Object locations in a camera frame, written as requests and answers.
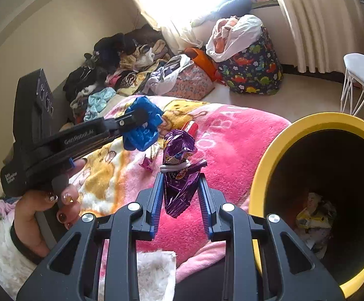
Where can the dinosaur print storage bag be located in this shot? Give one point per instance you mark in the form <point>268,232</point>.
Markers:
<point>254,69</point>

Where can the pink printed blanket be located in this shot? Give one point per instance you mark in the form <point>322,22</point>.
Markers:
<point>232,150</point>

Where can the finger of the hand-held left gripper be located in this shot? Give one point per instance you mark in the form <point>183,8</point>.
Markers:
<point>131,119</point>

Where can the small purple wrapper scrap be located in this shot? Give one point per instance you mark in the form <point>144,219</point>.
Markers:
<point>146,164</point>

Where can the red small packet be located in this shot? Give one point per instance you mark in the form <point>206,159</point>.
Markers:
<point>191,127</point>

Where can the purple snack wrapper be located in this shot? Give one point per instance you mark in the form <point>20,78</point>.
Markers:
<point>178,150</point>

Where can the orange bag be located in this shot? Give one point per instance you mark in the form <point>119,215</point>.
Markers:
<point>203,61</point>

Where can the lilac and white garment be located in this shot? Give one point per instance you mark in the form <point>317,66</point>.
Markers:
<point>166,75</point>

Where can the white fluffy garment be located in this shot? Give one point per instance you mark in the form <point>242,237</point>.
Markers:
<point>153,276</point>

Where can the sheer white curtain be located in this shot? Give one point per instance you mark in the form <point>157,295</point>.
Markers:
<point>182,34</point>

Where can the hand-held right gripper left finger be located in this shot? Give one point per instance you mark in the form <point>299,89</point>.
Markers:
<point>156,200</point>

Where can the light blue cloth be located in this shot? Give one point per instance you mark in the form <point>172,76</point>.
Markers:
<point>99,103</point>

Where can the cream curtain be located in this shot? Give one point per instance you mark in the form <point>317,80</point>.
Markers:
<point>319,22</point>

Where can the yellow snack packet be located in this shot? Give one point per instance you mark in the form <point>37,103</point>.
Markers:
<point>313,219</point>

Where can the white plastic bag with clothes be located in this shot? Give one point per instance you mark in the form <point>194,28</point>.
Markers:
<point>247,28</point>

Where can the yellow trash bin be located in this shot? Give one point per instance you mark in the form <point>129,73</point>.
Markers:
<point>263,169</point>

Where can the pink floral fabric bag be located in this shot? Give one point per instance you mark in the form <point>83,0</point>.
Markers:
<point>194,83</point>

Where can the blue plastic bag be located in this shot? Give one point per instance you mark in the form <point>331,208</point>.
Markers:
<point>147,131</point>

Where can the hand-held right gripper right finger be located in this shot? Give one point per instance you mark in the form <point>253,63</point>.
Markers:
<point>205,207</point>

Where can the pile of clothes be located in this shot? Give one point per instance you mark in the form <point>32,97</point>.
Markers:
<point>113,47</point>

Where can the person's left hand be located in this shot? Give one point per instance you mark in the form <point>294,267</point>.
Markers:
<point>28,216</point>

